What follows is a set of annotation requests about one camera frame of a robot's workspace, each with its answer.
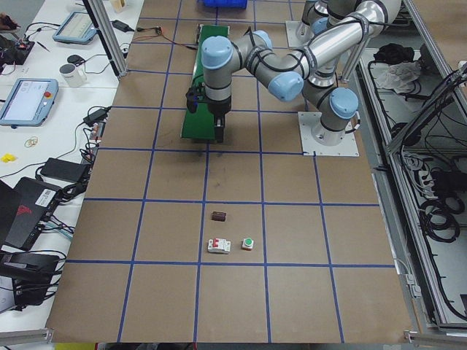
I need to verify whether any near teach pendant tablet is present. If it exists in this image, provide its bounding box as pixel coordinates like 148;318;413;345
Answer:
1;78;58;128

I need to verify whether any white mug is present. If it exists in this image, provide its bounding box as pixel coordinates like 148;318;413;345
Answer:
59;63;87;88

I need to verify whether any white crumpled cloth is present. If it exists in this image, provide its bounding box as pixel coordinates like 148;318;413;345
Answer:
375;62;421;94

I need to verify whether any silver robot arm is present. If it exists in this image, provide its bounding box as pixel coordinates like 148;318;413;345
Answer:
201;1;401;146
297;0;355;39

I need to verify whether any black cable bundle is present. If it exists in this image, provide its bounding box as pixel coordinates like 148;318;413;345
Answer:
417;171;467;244

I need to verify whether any teach pendant tablet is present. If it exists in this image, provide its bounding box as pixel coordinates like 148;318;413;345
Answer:
53;11;97;44
1;78;58;128

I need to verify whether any black power adapter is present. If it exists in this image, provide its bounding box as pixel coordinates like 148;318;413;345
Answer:
40;157;90;183

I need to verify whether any white red circuit breaker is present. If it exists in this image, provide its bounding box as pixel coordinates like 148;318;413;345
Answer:
207;238;231;254

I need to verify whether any blue plastic bin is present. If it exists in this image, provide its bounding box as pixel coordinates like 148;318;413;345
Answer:
201;0;248;9

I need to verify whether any green push button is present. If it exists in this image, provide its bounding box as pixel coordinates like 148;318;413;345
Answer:
242;237;254;251

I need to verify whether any far teach pendant tablet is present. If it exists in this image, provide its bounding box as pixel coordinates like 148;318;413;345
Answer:
53;11;97;44

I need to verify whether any black small computer box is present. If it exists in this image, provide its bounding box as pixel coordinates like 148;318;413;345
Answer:
1;251;61;311

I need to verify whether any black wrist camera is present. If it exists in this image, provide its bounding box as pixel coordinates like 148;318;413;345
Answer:
185;83;208;113

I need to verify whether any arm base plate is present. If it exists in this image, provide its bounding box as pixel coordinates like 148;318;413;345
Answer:
285;20;312;48
298;112;359;157

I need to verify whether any yellow small object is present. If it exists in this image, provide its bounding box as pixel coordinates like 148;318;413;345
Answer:
1;153;17;163

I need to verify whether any red black conveyor wire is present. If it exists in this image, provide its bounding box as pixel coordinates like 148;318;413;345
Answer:
135;25;200;50

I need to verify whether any aluminium frame post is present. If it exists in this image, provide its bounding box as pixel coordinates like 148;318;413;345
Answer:
83;0;127;79

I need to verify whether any brown cylindrical capacitor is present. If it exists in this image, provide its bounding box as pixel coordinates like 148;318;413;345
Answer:
211;211;227;222

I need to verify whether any green conveyor belt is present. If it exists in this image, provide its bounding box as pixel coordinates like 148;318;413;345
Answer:
181;25;229;141

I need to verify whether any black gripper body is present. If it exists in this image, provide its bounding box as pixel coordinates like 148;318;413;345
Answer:
208;97;231;117

